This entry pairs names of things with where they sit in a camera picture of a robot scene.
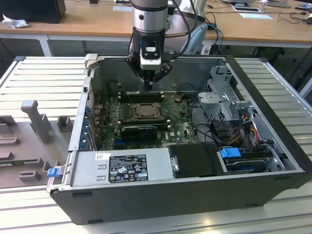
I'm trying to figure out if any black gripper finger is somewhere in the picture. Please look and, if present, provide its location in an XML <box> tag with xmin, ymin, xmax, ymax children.
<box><xmin>149</xmin><ymin>62</ymin><xmax>173</xmax><ymax>91</ymax></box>
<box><xmin>125</xmin><ymin>54</ymin><xmax>150</xmax><ymax>91</ymax></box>

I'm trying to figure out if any metal socket cover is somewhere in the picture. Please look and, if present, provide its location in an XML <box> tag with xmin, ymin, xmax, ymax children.
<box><xmin>133</xmin><ymin>103</ymin><xmax>162</xmax><ymax>119</ymax></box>

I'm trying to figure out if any silver square CPU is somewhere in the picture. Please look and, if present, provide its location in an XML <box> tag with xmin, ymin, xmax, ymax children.
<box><xmin>137</xmin><ymin>105</ymin><xmax>157</xmax><ymax>116</ymax></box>

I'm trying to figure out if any black RAM slot bank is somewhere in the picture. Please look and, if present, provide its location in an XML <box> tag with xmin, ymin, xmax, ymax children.
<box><xmin>120</xmin><ymin>117</ymin><xmax>167</xmax><ymax>124</ymax></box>
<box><xmin>119</xmin><ymin>91</ymin><xmax>164</xmax><ymax>103</ymax></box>

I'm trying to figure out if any CPU socket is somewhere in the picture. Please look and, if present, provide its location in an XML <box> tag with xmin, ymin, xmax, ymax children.
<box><xmin>132</xmin><ymin>102</ymin><xmax>163</xmax><ymax>120</ymax></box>

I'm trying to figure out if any wooden desk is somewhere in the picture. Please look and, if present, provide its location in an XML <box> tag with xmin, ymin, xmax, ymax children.
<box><xmin>0</xmin><ymin>0</ymin><xmax>312</xmax><ymax>49</ymax></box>

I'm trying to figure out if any white case latch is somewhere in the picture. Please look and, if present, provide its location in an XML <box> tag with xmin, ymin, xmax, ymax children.
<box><xmin>84</xmin><ymin>54</ymin><xmax>98</xmax><ymax>74</ymax></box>

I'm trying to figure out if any pale blue teach pendant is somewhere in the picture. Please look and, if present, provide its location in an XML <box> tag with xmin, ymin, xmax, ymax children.
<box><xmin>180</xmin><ymin>22</ymin><xmax>209</xmax><ymax>54</ymax></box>

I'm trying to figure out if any green motherboard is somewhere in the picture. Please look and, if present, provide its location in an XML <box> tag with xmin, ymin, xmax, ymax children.
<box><xmin>94</xmin><ymin>94</ymin><xmax>203</xmax><ymax>151</ymax></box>

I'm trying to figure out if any grey metal drive cage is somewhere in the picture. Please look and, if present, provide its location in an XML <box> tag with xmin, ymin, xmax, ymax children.
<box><xmin>196</xmin><ymin>65</ymin><xmax>257</xmax><ymax>123</ymax></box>

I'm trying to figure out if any black graphics card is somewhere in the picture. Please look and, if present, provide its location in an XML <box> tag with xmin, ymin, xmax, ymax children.
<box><xmin>121</xmin><ymin>125</ymin><xmax>158</xmax><ymax>141</ymax></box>

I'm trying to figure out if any black plastic shroud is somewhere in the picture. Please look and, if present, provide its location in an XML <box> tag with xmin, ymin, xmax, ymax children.
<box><xmin>168</xmin><ymin>144</ymin><xmax>219</xmax><ymax>178</ymax></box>

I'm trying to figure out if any hard disk in blue carrier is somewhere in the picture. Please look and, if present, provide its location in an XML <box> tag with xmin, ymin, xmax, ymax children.
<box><xmin>218</xmin><ymin>147</ymin><xmax>267</xmax><ymax>175</ymax></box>

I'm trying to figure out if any black box on desk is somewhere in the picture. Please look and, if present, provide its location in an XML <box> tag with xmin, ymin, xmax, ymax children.
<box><xmin>0</xmin><ymin>0</ymin><xmax>67</xmax><ymax>24</ymax></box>

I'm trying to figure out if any silver power supply unit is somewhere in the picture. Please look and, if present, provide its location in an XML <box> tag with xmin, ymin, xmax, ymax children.
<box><xmin>72</xmin><ymin>147</ymin><xmax>180</xmax><ymax>187</ymax></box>

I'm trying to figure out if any crumpled white paper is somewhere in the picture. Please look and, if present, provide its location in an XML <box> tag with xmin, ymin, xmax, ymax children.
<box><xmin>1</xmin><ymin>13</ymin><xmax>30</xmax><ymax>30</ymax></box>

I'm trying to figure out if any grey parts rack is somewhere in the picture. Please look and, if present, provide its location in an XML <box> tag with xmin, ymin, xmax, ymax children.
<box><xmin>0</xmin><ymin>99</ymin><xmax>75</xmax><ymax>189</ymax></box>

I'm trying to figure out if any black open PC case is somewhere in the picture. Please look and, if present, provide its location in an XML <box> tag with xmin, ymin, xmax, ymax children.
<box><xmin>46</xmin><ymin>53</ymin><xmax>312</xmax><ymax>226</ymax></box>

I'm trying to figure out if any green RAM stick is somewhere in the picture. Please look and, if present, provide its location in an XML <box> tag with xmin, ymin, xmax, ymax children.
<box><xmin>0</xmin><ymin>159</ymin><xmax>39</xmax><ymax>167</ymax></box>

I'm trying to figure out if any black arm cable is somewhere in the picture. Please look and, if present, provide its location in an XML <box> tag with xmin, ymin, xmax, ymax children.
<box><xmin>162</xmin><ymin>0</ymin><xmax>198</xmax><ymax>53</ymax></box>

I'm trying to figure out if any black internal cable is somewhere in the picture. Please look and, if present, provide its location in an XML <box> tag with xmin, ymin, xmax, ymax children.
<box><xmin>188</xmin><ymin>97</ymin><xmax>220</xmax><ymax>145</ymax></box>

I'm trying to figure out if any blue cable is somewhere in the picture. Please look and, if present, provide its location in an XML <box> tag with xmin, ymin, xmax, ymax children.
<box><xmin>207</xmin><ymin>23</ymin><xmax>224</xmax><ymax>54</ymax></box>

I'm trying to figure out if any yellow red wire bundle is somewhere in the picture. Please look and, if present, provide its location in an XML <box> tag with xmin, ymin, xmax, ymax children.
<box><xmin>229</xmin><ymin>121</ymin><xmax>259</xmax><ymax>145</ymax></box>

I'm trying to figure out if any black desk cable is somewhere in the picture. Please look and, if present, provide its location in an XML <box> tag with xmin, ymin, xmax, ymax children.
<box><xmin>277</xmin><ymin>9</ymin><xmax>312</xmax><ymax>25</ymax></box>

